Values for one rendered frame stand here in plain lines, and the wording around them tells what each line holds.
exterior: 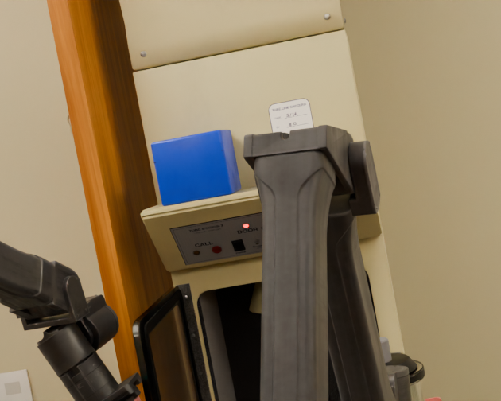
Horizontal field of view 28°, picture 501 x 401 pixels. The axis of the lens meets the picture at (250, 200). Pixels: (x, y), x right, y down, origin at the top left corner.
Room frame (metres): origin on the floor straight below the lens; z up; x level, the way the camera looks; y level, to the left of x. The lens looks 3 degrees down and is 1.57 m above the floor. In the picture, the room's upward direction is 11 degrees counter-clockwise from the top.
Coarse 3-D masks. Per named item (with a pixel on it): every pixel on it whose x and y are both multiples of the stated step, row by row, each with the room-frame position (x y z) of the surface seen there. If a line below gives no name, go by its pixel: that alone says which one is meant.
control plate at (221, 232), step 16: (192, 224) 1.39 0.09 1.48; (208, 224) 1.39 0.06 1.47; (224, 224) 1.39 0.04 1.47; (240, 224) 1.39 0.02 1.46; (256, 224) 1.39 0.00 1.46; (176, 240) 1.41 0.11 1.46; (192, 240) 1.41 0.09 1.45; (208, 240) 1.41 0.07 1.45; (224, 240) 1.41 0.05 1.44; (192, 256) 1.44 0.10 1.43; (208, 256) 1.44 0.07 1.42; (224, 256) 1.44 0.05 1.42
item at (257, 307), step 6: (258, 282) 1.54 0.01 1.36; (258, 288) 1.53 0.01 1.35; (252, 294) 1.56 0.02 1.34; (258, 294) 1.53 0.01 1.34; (252, 300) 1.55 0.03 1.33; (258, 300) 1.52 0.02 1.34; (252, 306) 1.54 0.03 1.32; (258, 306) 1.52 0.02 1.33; (252, 312) 1.53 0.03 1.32; (258, 312) 1.51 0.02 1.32
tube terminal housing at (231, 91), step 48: (288, 48) 1.46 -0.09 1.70; (336, 48) 1.45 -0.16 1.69; (144, 96) 1.49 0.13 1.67; (192, 96) 1.48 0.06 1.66; (240, 96) 1.47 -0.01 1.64; (288, 96) 1.46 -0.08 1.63; (336, 96) 1.45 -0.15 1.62; (240, 144) 1.47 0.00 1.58; (192, 288) 1.48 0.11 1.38; (384, 288) 1.45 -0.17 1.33; (384, 336) 1.45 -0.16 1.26
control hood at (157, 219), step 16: (240, 192) 1.38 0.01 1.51; (256, 192) 1.35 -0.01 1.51; (160, 208) 1.37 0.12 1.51; (176, 208) 1.37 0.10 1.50; (192, 208) 1.37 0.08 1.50; (208, 208) 1.37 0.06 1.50; (224, 208) 1.37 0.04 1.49; (240, 208) 1.37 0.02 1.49; (256, 208) 1.37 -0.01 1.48; (160, 224) 1.39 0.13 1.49; (176, 224) 1.39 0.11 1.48; (368, 224) 1.40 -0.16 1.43; (160, 240) 1.41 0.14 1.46; (160, 256) 1.44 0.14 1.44; (176, 256) 1.44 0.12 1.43; (240, 256) 1.44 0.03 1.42; (256, 256) 1.45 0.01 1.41
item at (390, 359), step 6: (384, 342) 1.33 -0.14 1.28; (384, 348) 1.33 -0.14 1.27; (384, 354) 1.33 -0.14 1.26; (390, 354) 1.34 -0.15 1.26; (396, 354) 1.36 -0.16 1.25; (402, 354) 1.35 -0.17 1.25; (390, 360) 1.33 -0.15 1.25; (396, 360) 1.33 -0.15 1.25; (402, 360) 1.32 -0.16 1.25; (408, 360) 1.32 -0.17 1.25; (408, 366) 1.31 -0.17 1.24; (414, 366) 1.32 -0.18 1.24
